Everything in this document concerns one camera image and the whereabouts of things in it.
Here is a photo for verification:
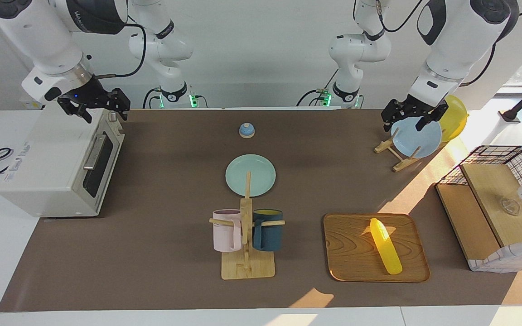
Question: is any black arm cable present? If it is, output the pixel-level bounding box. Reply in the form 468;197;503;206
96;23;147;80
354;0;522;86

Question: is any brown wooden board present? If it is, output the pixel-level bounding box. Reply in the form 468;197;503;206
436;183;502;263

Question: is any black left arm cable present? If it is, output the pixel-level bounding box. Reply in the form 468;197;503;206
354;0;522;86

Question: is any black wire basket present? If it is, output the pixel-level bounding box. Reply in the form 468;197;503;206
436;145;522;227

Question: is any wooden mug rack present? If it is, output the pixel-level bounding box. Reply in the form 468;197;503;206
209;171;285;280

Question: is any wooden plate rack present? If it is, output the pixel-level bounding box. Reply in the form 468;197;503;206
374;136;425;173

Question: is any yellow plate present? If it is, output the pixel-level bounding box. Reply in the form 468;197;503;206
438;95;469;143

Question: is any dark blue mug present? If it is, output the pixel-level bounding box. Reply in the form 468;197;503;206
252;209;284;252

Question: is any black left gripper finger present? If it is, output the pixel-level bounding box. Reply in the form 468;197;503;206
381;101;402;133
415;104;449;132

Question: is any light blue plate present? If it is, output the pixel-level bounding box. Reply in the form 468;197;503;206
391;117;443;158

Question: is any brown table mat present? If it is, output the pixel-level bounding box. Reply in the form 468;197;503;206
0;108;522;313

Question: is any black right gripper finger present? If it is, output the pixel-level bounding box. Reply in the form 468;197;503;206
107;88;131;121
57;96;93;124

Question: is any light teal plate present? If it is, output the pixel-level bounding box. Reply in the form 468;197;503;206
225;154;276;197

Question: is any small clear glass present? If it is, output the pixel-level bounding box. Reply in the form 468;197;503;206
501;198;521;216

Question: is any pink mug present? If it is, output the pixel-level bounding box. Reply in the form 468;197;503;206
213;209;242;253

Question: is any white toaster oven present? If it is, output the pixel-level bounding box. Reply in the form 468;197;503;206
0;101;126;218

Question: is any yellow corn cob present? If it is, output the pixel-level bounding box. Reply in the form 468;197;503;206
370;218;403;275

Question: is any white grid cloth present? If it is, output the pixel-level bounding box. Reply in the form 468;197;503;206
467;239;522;273

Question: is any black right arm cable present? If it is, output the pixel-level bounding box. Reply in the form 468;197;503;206
96;23;147;80

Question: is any glass oven door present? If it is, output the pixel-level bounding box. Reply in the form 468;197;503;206
72;129;126;216

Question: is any light wooden board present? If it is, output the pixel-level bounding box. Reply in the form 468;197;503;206
460;163;522;247

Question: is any black base cable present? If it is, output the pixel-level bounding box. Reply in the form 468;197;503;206
296;68;339;107
142;87;162;109

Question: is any square wooden tray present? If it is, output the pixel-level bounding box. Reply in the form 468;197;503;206
323;213;430;283

